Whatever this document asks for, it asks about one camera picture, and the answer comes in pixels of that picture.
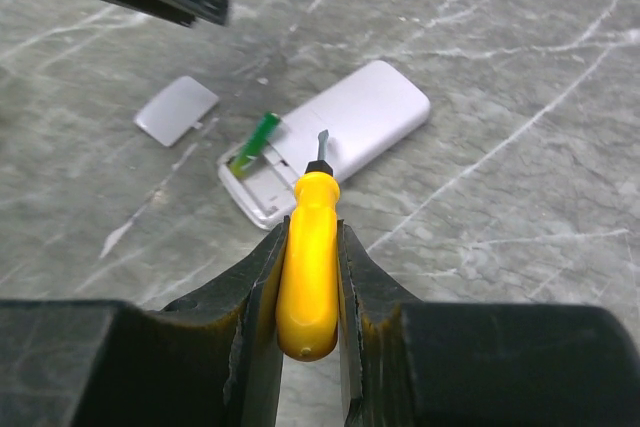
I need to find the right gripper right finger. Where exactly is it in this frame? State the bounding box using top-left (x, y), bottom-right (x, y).
top-left (337, 224), bottom-right (639, 426)

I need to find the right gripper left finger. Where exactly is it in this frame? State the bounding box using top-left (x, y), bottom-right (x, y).
top-left (1, 223), bottom-right (288, 426)

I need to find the yellow handled screwdriver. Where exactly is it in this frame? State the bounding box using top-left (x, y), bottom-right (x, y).
top-left (276, 130), bottom-right (340, 362)

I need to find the grey battery cover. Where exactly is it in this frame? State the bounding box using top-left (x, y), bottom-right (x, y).
top-left (134, 76), bottom-right (219, 147)

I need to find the white remote control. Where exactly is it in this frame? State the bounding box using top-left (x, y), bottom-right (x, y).
top-left (218, 60), bottom-right (431, 230)

